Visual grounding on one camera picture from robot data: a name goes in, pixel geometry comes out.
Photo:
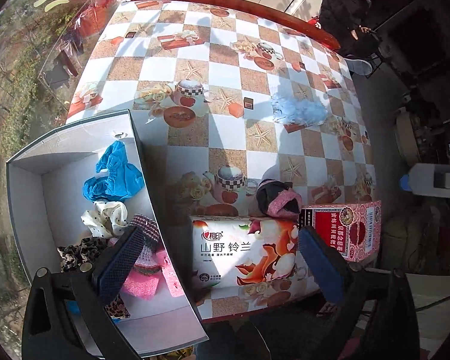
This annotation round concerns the red plastic bag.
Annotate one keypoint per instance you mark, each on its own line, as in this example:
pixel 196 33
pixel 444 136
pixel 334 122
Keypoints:
pixel 317 23

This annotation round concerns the black and pink knitted cloth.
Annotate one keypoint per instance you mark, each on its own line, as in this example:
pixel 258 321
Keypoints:
pixel 281 202

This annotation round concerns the teal lace cloth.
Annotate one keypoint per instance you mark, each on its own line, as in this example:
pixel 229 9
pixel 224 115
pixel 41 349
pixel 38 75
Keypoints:
pixel 116 180

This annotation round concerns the white polka dot scrunchie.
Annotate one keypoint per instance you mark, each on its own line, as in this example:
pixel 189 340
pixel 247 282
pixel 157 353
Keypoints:
pixel 105 217

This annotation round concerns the purple knitted hat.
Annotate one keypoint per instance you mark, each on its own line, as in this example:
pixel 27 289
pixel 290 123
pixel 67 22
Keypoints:
pixel 150 240

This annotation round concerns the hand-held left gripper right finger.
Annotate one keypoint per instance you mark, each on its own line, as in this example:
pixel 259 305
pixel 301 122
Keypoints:
pixel 320 266

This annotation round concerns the checked printed tablecloth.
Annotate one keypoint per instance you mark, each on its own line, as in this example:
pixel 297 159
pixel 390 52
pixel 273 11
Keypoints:
pixel 228 127

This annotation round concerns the floral tissue pack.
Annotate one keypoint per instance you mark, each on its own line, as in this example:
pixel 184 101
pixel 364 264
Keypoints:
pixel 243 255

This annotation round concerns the black metal chair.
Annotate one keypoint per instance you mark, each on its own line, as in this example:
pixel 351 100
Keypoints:
pixel 378 58

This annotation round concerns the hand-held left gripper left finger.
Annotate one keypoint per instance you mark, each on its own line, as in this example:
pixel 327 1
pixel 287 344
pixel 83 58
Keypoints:
pixel 120 262

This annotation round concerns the leopard print scrunchie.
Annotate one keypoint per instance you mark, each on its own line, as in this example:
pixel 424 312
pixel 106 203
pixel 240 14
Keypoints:
pixel 77 255

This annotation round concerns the red patterned carton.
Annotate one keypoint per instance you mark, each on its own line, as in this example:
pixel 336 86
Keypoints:
pixel 345 228

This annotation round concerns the light blue fluffy scrunchie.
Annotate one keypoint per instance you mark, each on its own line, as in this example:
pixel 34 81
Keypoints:
pixel 300 110

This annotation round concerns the pink sponge cloth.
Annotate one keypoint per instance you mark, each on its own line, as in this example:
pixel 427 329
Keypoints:
pixel 146 285

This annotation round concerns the white cardboard box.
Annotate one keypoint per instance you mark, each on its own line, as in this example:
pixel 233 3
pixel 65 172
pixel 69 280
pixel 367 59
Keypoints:
pixel 52 202

